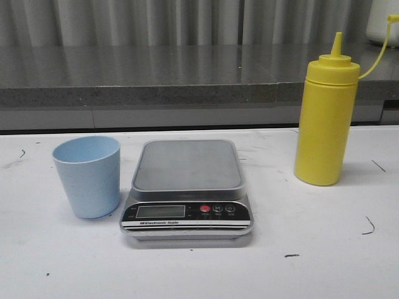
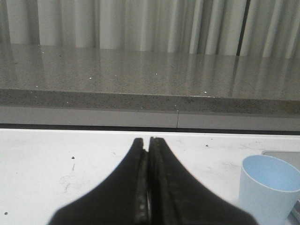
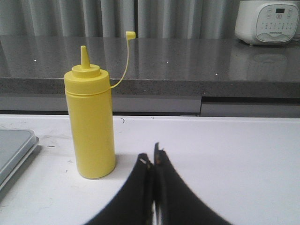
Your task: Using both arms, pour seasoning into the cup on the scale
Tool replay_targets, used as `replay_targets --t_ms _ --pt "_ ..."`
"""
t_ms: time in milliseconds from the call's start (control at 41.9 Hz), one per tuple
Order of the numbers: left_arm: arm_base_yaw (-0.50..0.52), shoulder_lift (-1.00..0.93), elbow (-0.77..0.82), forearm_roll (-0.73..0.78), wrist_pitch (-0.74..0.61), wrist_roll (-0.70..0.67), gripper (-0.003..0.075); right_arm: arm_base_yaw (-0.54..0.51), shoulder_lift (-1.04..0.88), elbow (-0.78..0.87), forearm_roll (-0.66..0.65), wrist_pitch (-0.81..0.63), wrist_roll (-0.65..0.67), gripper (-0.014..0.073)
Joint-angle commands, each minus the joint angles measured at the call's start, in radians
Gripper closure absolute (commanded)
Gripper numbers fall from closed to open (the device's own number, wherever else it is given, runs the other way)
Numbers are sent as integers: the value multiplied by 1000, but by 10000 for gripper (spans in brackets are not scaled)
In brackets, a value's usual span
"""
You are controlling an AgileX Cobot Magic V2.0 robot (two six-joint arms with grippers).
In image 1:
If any silver digital kitchen scale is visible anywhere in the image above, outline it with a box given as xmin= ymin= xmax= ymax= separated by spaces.
xmin=120 ymin=140 xmax=254 ymax=240

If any yellow squeeze bottle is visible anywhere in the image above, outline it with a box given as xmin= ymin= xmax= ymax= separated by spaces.
xmin=294 ymin=32 xmax=384 ymax=186

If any white appliance on counter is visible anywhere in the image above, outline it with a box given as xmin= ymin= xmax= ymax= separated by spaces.
xmin=365 ymin=0 xmax=399 ymax=46

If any grey stone counter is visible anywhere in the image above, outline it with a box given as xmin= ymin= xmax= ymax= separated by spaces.
xmin=0 ymin=43 xmax=399 ymax=131

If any light blue plastic cup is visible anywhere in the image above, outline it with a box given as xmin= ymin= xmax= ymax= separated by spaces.
xmin=52 ymin=136 xmax=120 ymax=219

